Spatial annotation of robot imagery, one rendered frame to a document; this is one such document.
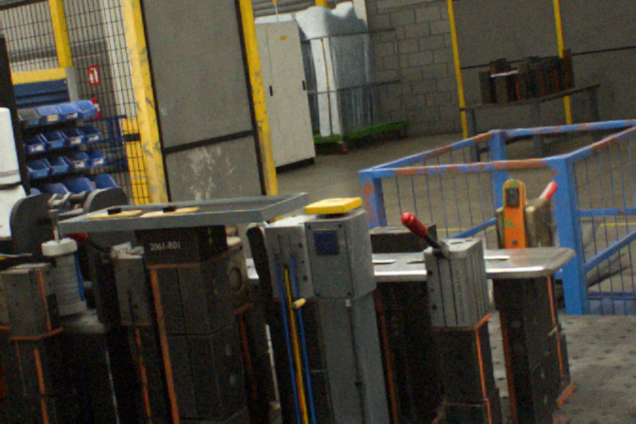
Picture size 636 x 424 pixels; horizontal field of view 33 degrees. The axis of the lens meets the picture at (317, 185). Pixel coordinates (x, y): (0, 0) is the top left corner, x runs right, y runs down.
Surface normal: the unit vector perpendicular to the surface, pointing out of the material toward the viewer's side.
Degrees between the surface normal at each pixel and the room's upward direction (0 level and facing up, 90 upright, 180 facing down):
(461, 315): 90
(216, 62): 91
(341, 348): 90
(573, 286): 90
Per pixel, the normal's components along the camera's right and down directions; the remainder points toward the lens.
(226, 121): 0.85, -0.03
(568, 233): -0.55, 0.17
